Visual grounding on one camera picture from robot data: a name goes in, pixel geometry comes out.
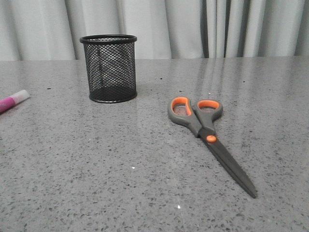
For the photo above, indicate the grey orange handled scissors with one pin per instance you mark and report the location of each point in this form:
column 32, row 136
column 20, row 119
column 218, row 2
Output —
column 199, row 120

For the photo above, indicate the black mesh pen cup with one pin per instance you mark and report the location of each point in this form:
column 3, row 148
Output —
column 110, row 66

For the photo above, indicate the grey pleated curtain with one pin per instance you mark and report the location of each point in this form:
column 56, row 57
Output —
column 51, row 29

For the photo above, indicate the pink highlighter pen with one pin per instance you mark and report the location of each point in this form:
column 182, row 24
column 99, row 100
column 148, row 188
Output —
column 11, row 101

